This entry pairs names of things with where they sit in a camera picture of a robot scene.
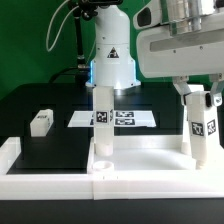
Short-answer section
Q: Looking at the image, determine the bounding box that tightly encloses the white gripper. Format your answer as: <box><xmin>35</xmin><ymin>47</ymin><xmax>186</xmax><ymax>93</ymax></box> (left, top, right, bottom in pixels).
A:
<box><xmin>137</xmin><ymin>26</ymin><xmax>224</xmax><ymax>107</ymax></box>

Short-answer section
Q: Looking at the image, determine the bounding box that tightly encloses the white desk top tray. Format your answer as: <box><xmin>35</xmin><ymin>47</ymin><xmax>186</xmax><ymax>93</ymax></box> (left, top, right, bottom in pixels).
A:
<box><xmin>87</xmin><ymin>135</ymin><xmax>224</xmax><ymax>175</ymax></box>

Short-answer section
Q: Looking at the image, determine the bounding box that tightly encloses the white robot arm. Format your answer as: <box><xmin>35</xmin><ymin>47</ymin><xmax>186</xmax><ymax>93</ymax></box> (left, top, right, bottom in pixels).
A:
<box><xmin>87</xmin><ymin>0</ymin><xmax>224</xmax><ymax>106</ymax></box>

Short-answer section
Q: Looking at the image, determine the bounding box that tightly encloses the fiducial marker sheet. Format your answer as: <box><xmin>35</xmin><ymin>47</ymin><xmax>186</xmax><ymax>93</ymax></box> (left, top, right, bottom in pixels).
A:
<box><xmin>68</xmin><ymin>110</ymin><xmax>156</xmax><ymax>127</ymax></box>

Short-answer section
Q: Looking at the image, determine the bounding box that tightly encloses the white U-shaped obstacle fence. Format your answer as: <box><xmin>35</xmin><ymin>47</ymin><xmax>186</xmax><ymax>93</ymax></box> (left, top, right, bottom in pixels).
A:
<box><xmin>0</xmin><ymin>137</ymin><xmax>224</xmax><ymax>200</ymax></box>

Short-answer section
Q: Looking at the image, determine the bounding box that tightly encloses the black cable on table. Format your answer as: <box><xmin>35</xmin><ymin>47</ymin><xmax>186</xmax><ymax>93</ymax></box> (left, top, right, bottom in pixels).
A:
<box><xmin>48</xmin><ymin>67</ymin><xmax>88</xmax><ymax>84</ymax></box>

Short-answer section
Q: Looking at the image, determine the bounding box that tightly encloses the white cable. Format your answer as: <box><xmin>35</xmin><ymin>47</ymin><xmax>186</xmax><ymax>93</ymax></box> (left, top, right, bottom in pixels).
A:
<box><xmin>45</xmin><ymin>0</ymin><xmax>78</xmax><ymax>53</ymax></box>

